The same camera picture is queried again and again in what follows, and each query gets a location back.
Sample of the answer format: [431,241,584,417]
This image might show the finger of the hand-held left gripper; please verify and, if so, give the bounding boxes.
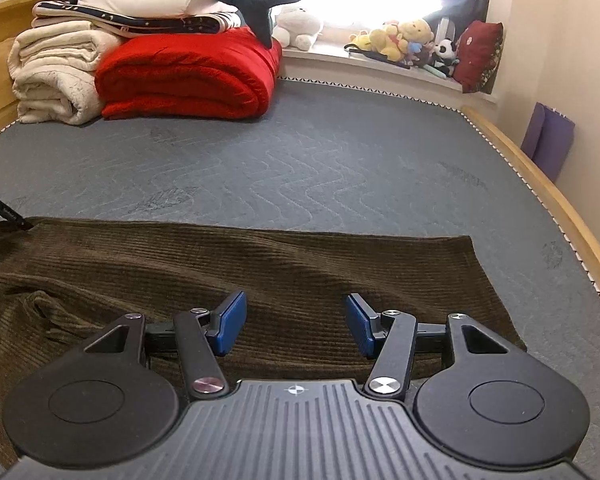
[0,191,34,234]

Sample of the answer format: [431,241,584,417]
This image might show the panda plush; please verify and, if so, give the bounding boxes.
[432,39,461,77]

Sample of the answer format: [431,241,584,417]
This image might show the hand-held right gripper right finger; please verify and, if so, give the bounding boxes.
[346,294,528,402]

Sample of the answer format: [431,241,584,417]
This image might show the brown corduroy pants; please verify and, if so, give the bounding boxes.
[0,216,528,467]

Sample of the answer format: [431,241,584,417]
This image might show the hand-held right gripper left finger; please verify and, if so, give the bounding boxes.
[82,290,247,401]

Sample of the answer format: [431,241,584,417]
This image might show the white window sill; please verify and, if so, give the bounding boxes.
[275,47,501,111]

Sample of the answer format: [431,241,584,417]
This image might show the red folded blanket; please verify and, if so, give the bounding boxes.
[95,27,283,121]

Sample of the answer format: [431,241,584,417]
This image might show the white folded quilt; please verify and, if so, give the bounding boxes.
[77,0,240,19]

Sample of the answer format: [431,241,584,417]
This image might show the red patterned cushion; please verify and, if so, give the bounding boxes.
[452,21,505,95]

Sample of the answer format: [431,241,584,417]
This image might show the yellow plush toy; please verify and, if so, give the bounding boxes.
[350,22,406,63]

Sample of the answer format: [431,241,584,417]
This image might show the grey quilted bed mattress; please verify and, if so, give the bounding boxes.
[0,77,600,480]

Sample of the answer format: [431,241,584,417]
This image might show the beige folded blanket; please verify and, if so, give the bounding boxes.
[31,16,126,39]

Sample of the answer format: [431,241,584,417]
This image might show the yellow bear plush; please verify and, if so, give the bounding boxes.
[397,19,436,61]

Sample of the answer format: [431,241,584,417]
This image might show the cream fleece blanket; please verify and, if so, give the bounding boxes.
[10,27,128,126]

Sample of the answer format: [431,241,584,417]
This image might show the white plush bear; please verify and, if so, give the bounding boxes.
[272,5,326,52]

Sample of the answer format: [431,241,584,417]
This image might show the navy star-print blanket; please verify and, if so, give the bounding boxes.
[32,0,243,36]

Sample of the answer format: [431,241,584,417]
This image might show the purple folded mat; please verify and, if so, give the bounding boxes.
[520,102,576,183]

